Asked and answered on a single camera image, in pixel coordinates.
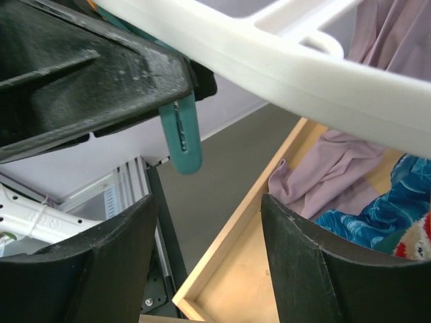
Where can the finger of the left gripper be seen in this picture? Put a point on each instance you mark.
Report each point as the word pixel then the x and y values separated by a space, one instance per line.
pixel 66 76

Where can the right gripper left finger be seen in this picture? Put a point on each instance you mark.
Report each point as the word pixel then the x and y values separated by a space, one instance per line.
pixel 98 275

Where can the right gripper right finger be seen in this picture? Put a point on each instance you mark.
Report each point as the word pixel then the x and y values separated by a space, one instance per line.
pixel 318 276

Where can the blue patterned cloth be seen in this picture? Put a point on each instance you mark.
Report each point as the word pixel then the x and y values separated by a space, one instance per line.
pixel 407 201

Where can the white round clip hanger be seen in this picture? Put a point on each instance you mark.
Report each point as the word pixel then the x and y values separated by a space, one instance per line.
pixel 281 54

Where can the dark teal sock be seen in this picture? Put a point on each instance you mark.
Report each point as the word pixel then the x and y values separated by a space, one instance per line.
pixel 412 243

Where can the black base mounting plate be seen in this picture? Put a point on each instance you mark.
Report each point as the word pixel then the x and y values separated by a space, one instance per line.
pixel 167 268

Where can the wooden rod stand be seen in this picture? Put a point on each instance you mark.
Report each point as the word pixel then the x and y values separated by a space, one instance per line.
pixel 232 281

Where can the lilac cloth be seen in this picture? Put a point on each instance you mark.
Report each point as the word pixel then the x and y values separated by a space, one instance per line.
pixel 389 35

